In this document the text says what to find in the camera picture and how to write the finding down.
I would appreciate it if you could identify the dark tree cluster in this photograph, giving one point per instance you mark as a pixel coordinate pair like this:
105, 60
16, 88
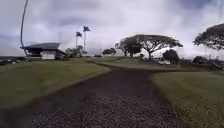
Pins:
109, 51

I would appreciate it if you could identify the white vehicle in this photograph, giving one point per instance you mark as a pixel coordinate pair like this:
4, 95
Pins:
164, 62

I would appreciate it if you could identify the wide umbrella-shaped tree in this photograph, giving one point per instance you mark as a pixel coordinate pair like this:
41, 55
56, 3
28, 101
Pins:
151, 41

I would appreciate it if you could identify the dark bush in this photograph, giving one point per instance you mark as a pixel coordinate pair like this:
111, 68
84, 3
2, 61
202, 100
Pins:
200, 60

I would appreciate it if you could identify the small round dark tree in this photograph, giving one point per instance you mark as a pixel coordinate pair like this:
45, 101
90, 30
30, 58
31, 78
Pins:
171, 55

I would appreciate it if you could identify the dark gravel path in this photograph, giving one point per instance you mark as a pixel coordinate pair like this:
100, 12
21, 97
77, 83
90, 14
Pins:
116, 96

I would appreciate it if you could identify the green grass lawn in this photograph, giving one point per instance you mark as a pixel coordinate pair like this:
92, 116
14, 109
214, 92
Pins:
36, 78
196, 96

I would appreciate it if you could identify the building with dark roof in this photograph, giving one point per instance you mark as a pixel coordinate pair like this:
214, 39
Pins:
46, 50

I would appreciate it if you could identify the tall leaning palm trunk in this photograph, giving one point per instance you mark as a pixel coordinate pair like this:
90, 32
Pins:
22, 23

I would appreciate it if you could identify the large dark tree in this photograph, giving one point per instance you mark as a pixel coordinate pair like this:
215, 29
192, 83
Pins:
211, 37

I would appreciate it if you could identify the low dark bushes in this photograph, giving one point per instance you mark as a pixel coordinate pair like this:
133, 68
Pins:
75, 52

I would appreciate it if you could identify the tall palm tree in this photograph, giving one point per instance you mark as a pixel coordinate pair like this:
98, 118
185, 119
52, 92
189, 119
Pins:
85, 35
78, 37

